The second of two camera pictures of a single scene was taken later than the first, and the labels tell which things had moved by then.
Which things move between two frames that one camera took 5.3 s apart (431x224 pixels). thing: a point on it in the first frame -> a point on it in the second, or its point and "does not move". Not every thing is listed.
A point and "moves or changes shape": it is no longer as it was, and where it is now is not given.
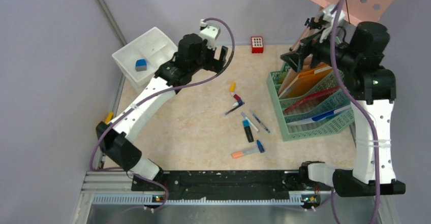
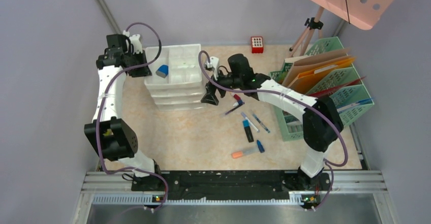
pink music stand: x=361 y=1 does not move
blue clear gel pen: x=262 y=124 does not move
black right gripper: x=311 y=44 -> x=210 y=97
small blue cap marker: x=260 y=148 does not move
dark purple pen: x=234 y=108 does not move
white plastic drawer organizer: x=140 y=59 moves or changes shape
